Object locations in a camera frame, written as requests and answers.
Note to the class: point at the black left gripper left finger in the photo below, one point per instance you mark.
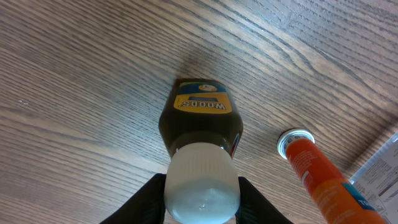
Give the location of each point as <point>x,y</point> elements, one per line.
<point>146,206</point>

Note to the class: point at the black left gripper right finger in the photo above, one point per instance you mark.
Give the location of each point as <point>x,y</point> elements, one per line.
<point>254,208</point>

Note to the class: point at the orange tablet tube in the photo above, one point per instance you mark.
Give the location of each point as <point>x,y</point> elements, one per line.
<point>336,198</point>

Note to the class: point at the dark syrup bottle white cap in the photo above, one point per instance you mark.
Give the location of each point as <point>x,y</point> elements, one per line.
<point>201,128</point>

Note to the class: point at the clear plastic container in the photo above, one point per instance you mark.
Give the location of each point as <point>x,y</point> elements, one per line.
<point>376,182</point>

